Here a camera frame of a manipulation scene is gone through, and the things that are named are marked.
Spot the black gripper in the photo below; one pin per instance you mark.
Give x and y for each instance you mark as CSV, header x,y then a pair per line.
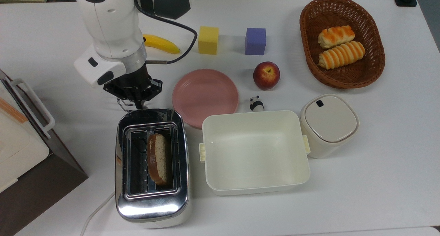
x,y
132,83

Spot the cream and chrome toaster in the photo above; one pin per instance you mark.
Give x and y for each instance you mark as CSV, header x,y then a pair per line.
x,y
151,208

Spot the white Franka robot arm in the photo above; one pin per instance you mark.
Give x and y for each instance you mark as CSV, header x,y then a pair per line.
x,y
110,23

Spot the yellow banana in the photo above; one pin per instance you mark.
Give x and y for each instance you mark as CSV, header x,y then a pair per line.
x,y
165,43

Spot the pink plate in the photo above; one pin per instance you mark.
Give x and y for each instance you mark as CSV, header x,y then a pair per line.
x,y
204,95

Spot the bread slice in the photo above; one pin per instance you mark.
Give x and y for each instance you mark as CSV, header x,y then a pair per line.
x,y
158,160

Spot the yellow foam block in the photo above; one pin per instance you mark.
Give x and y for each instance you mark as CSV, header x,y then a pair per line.
x,y
208,40

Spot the panda figurine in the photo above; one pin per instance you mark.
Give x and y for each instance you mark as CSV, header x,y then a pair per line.
x,y
256,105

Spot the purple foam block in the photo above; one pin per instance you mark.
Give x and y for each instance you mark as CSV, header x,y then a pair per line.
x,y
255,42

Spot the red apple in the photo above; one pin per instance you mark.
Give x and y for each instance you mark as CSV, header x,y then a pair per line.
x,y
266,76

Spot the cream plastic storage box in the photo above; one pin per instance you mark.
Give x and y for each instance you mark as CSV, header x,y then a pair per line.
x,y
254,153

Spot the cream lidded trash can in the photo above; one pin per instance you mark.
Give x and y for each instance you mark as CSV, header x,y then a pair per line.
x,y
330,119

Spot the orange glazed bread roll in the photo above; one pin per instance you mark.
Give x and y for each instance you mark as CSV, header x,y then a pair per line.
x,y
335,36

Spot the striped bread roll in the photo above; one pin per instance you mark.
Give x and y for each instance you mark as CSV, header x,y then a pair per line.
x,y
340,55

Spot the brown wicker basket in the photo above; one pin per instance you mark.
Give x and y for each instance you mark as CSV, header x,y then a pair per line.
x,y
371,30

